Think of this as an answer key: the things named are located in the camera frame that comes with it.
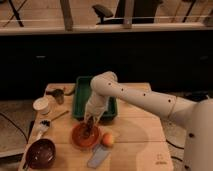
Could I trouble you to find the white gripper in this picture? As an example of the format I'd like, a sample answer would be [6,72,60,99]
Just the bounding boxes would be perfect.
[83,93,109,126]

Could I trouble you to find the dark grapes bunch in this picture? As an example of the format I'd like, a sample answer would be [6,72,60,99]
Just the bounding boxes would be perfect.
[83,117,94,138]

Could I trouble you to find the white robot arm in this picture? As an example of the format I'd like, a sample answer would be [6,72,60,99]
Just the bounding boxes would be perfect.
[84,71,213,171]

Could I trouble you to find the red bowl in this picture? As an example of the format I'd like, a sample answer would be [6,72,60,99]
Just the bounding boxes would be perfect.
[70,122,102,150]

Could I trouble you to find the dark brown bowl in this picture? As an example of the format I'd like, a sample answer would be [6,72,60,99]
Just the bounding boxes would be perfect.
[25,139,56,169]

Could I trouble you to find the wooden stick utensil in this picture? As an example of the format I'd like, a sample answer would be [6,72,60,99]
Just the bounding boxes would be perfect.
[50,110,69,122]

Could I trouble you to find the orange peach fruit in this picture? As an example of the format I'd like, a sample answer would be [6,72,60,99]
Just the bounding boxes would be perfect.
[101,133,114,147]

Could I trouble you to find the green plastic tray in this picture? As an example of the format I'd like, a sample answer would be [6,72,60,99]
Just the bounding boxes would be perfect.
[72,76,118,121]

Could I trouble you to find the small dark metal cup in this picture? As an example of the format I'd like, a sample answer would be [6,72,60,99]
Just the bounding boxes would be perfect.
[52,89,64,105]

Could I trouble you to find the white spoon with dark food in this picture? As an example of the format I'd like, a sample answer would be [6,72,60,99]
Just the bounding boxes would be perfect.
[36,120,50,140]

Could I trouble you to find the white cup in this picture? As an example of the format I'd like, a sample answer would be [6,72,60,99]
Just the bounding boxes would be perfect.
[33,97,50,115]

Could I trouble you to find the black office chair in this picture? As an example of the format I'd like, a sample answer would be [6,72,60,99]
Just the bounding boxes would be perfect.
[92,0,160,25]

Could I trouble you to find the black cable left floor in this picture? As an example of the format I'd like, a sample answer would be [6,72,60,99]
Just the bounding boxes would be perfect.
[0,112,30,144]

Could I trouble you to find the black floor cable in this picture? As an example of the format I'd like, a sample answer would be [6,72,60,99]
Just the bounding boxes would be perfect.
[165,138,184,164]

